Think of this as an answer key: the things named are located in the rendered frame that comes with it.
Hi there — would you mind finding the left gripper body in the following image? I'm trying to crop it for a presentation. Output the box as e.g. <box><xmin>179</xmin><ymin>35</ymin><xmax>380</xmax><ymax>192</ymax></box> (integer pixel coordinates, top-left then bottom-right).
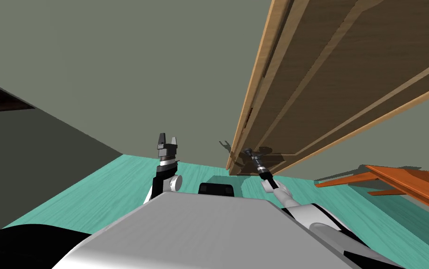
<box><xmin>156</xmin><ymin>143</ymin><xmax>179</xmax><ymax>162</ymax></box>

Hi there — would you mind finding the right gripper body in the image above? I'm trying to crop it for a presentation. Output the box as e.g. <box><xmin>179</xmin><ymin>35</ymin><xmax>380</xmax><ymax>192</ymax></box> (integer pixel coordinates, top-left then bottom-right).
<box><xmin>243</xmin><ymin>148</ymin><xmax>266</xmax><ymax>171</ymax></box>

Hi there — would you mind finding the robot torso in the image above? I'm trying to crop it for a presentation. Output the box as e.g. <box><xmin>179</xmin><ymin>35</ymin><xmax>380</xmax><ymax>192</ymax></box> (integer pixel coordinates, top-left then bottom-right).
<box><xmin>51</xmin><ymin>183</ymin><xmax>354</xmax><ymax>269</ymax></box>

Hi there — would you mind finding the brown wooden door leaf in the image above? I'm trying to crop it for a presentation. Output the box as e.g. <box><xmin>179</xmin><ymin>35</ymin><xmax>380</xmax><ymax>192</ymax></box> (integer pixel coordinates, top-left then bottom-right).
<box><xmin>229</xmin><ymin>0</ymin><xmax>429</xmax><ymax>176</ymax></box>

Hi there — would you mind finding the orange wooden table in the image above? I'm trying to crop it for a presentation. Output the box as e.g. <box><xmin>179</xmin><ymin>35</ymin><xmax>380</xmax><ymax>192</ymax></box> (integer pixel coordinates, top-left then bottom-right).
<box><xmin>314</xmin><ymin>164</ymin><xmax>429</xmax><ymax>219</ymax></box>

